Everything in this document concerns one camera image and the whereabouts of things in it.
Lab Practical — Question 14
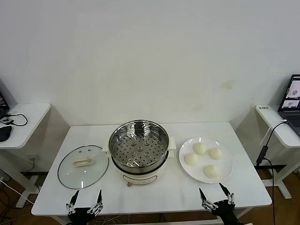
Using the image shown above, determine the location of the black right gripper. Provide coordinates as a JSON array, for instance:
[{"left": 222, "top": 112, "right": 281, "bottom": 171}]
[{"left": 199, "top": 183, "right": 241, "bottom": 225}]

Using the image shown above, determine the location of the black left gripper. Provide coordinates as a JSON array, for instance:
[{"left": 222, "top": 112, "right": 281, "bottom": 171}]
[{"left": 66, "top": 189, "right": 104, "bottom": 225}]

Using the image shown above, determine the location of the white steamed baozi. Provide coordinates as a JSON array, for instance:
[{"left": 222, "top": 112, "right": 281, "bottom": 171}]
[
  {"left": 193, "top": 142, "right": 208, "bottom": 155},
  {"left": 208, "top": 147, "right": 225, "bottom": 160},
  {"left": 203, "top": 165, "right": 221, "bottom": 179},
  {"left": 184, "top": 153, "right": 199, "bottom": 166}
]

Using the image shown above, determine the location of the round glass pot lid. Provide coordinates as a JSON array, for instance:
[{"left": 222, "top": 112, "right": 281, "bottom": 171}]
[{"left": 57, "top": 144, "right": 110, "bottom": 190}]

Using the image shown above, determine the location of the perforated steel steamer basket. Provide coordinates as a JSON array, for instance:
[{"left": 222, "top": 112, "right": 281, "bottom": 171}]
[{"left": 108, "top": 120, "right": 170, "bottom": 173}]

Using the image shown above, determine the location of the round white plate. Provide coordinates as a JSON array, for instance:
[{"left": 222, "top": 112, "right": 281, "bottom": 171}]
[{"left": 179, "top": 137, "right": 234, "bottom": 184}]

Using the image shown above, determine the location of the white rectangular table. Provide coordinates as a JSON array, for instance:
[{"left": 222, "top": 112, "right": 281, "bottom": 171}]
[{"left": 30, "top": 121, "right": 272, "bottom": 225}]

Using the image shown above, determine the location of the cream electric cooker base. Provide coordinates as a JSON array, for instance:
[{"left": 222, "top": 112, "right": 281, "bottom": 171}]
[{"left": 102, "top": 135, "right": 176, "bottom": 188}]

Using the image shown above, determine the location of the white side table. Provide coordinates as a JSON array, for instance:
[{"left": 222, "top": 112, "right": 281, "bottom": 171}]
[
  {"left": 0, "top": 102, "right": 52, "bottom": 208},
  {"left": 255, "top": 104, "right": 300, "bottom": 200}
]

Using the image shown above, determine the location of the black computer mouse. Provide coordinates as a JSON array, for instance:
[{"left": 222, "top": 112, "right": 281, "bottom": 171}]
[{"left": 0, "top": 125, "right": 12, "bottom": 143}]

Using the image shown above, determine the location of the open grey laptop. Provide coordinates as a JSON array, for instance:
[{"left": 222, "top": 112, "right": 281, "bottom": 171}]
[{"left": 277, "top": 74, "right": 300, "bottom": 136}]

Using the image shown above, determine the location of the open black laptop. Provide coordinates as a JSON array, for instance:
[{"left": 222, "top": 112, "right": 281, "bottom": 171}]
[{"left": 0, "top": 78, "right": 11, "bottom": 119}]

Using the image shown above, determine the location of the white cable bundle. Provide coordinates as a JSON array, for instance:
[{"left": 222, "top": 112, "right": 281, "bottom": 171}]
[{"left": 90, "top": 215, "right": 132, "bottom": 225}]

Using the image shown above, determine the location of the black cable with inline adapter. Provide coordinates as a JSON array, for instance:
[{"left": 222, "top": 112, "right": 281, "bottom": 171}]
[{"left": 255, "top": 120, "right": 287, "bottom": 225}]

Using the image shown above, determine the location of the white floor cable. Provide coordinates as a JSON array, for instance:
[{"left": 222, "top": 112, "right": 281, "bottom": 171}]
[{"left": 0, "top": 179, "right": 33, "bottom": 204}]

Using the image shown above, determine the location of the black cable with square adapter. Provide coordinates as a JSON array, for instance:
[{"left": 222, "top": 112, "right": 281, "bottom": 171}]
[{"left": 1, "top": 113, "right": 28, "bottom": 127}]

